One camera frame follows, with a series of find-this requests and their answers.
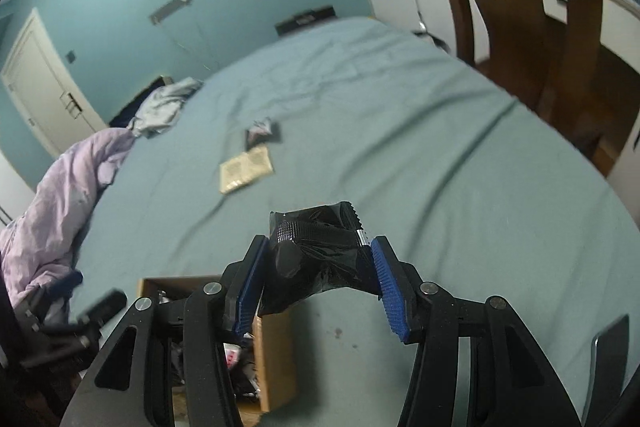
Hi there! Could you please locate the black foil snack packet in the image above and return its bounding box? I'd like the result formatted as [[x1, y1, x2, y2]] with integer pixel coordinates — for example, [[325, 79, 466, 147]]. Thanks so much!
[[259, 202, 381, 315]]

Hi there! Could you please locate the teal bed sheet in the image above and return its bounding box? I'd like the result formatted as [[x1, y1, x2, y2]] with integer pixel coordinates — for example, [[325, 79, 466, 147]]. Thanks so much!
[[70, 18, 639, 410]]

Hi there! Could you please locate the beige snack packet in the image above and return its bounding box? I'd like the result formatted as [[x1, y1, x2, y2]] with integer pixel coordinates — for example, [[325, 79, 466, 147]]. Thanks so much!
[[219, 144, 274, 194]]

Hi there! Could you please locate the wall switch plate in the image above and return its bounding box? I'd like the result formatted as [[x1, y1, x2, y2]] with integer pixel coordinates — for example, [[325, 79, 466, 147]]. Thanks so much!
[[65, 50, 76, 64]]

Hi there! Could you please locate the brown cardboard box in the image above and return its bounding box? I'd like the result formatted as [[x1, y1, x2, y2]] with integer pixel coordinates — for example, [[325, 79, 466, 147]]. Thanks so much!
[[136, 274, 298, 415]]

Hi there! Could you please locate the black bag behind bed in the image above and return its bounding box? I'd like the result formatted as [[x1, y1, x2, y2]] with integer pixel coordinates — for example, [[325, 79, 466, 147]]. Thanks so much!
[[274, 5, 337, 37]]

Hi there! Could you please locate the brown wooden chair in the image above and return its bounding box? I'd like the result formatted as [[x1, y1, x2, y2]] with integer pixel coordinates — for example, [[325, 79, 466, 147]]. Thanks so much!
[[449, 0, 639, 174]]

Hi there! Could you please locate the white door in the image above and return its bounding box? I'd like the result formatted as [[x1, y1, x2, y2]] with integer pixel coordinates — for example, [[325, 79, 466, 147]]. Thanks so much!
[[1, 10, 106, 158]]

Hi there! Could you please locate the grey crumpled garment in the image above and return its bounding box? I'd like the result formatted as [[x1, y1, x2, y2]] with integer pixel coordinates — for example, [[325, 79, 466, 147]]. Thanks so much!
[[127, 77, 204, 138]]

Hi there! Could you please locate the metal wall lamp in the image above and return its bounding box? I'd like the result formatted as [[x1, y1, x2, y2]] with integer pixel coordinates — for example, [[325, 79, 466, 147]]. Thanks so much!
[[149, 0, 192, 25]]

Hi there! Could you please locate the white-black snack packet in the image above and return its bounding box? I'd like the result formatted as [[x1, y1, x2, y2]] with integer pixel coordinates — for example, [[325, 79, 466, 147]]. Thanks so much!
[[245, 118, 281, 150]]

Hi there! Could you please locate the lilac duvet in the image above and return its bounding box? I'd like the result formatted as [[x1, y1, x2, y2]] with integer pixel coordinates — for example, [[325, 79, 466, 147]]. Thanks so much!
[[1, 128, 136, 307]]

